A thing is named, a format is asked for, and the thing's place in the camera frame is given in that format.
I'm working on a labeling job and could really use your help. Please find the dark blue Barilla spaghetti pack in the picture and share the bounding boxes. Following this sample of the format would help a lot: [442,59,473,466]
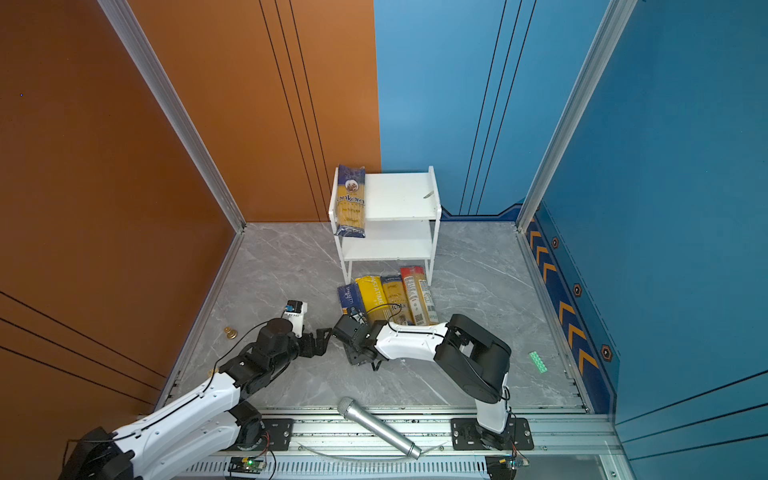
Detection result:
[337,282,365,315]

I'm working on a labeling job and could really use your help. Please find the blue yellow portrait spaghetti pack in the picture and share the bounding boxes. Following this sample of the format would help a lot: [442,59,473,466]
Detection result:
[380,275,414,326]

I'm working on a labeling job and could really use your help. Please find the blue yellow pasta bag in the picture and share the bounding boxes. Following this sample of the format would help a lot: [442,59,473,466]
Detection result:
[335,165,366,238]

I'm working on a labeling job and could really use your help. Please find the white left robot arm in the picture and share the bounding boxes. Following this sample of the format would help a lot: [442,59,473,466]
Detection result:
[60,318,331,479]

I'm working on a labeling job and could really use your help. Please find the silver microphone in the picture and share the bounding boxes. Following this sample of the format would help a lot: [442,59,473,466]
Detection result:
[337,397,423,460]

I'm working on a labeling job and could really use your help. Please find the red spaghetti pack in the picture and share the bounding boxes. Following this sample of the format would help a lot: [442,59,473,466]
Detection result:
[400,266,440,326]

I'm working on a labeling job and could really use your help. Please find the green circuit board left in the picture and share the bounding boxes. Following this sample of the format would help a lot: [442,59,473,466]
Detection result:
[227,456,269,476]

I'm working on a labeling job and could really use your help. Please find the white metal shelf rack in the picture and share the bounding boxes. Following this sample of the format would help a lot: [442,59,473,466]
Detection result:
[328,167,442,283]

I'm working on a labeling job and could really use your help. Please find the green toy brick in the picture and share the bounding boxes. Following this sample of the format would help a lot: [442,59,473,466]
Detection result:
[529,351,548,374]

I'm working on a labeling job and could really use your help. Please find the circuit board right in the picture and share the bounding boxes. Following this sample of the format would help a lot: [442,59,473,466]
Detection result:
[485,456,530,480]

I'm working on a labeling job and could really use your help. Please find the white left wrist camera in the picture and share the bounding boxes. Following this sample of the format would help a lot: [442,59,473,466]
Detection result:
[281,300,307,338]

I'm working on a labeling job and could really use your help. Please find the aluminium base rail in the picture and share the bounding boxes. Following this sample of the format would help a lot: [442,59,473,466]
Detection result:
[143,405,625,480]

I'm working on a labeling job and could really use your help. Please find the aluminium corner post left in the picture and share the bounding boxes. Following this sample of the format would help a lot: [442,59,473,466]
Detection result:
[98,0,246,234]

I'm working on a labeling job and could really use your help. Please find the aluminium corner post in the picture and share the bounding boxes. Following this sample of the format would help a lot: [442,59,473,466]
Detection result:
[98,0,246,234]
[516,0,638,233]

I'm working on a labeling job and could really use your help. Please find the aluminium corner post right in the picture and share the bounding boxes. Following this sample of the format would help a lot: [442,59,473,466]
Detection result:
[516,0,638,233]

